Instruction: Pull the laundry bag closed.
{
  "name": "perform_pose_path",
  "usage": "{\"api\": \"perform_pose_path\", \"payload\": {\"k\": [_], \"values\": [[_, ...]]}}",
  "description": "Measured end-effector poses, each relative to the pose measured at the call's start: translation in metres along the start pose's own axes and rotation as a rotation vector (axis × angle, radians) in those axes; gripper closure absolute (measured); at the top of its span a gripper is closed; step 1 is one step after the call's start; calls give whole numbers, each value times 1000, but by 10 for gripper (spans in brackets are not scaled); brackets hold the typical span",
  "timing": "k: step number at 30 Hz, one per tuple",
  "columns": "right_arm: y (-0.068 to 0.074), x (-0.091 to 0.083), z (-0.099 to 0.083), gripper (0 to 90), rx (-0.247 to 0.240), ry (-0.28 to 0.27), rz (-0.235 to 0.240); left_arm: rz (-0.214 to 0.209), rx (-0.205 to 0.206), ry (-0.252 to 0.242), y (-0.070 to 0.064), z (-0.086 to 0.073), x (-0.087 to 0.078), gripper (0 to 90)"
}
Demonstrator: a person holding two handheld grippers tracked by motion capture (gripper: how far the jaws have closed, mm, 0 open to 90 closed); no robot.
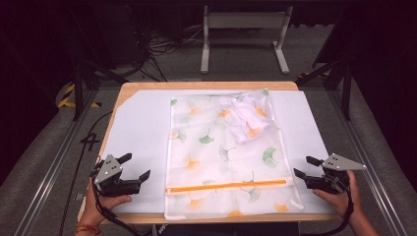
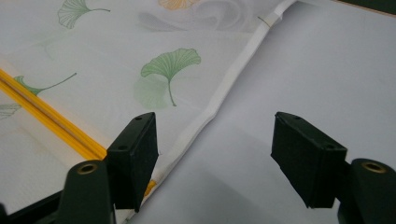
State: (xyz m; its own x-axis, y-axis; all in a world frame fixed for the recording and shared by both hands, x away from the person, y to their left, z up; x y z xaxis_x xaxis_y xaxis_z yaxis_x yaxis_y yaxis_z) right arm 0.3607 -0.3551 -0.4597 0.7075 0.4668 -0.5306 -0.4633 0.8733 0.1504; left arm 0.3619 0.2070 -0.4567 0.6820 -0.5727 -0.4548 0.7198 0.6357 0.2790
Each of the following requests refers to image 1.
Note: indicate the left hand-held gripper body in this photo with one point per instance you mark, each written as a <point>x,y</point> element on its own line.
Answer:
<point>111,187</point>

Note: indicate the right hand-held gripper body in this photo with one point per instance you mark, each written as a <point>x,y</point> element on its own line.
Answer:
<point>331,182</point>

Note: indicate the leaf print mesh laundry bag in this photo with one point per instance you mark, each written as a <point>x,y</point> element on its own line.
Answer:
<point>209,154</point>

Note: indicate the white garment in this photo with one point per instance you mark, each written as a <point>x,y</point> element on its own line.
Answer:
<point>244,118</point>

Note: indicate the person's right hand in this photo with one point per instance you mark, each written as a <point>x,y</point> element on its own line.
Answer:
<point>345,201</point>

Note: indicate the person's left hand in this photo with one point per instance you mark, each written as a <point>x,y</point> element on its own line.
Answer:
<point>93,206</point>

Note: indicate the white table sheet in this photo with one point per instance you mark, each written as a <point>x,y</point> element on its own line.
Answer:
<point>141,131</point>

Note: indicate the black metal stand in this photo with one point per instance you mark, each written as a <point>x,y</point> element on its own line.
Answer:
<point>78,88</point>
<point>345,88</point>

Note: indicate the yellow black hazard tape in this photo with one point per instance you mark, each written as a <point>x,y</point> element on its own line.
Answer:
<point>67,98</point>

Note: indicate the aluminium floor rail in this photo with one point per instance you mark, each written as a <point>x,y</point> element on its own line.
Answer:
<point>370,170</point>
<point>52,167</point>

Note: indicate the white metal desk frame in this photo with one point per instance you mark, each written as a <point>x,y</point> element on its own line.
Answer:
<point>246,19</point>

